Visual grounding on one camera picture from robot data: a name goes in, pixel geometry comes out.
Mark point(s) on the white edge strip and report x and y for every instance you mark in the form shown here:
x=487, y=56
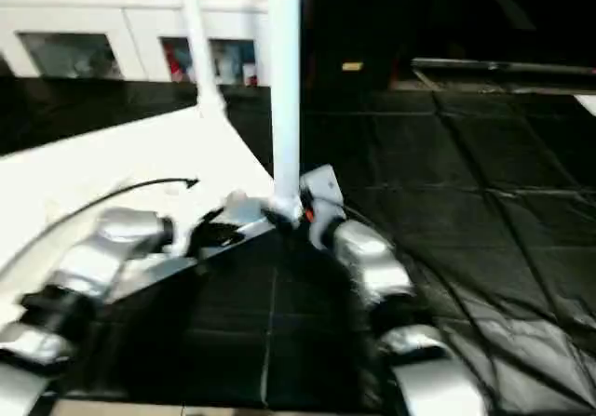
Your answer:
x=587, y=105

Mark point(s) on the white plastic table leg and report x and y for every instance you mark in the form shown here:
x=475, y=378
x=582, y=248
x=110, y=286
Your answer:
x=284, y=81
x=197, y=34

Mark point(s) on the black work mat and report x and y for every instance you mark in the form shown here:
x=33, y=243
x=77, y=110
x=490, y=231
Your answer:
x=466, y=230

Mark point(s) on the white plastic table top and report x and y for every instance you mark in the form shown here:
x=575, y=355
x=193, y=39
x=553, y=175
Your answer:
x=112, y=165

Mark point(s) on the black metal rail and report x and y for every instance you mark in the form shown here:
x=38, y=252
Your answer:
x=503, y=70

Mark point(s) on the small tan block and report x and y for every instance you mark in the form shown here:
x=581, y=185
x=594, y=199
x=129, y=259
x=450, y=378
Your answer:
x=352, y=66

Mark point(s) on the white glass-door cabinet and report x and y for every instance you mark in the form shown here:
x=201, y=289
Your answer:
x=84, y=16

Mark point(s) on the red bottle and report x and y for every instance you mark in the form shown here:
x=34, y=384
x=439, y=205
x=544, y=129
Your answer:
x=171, y=60

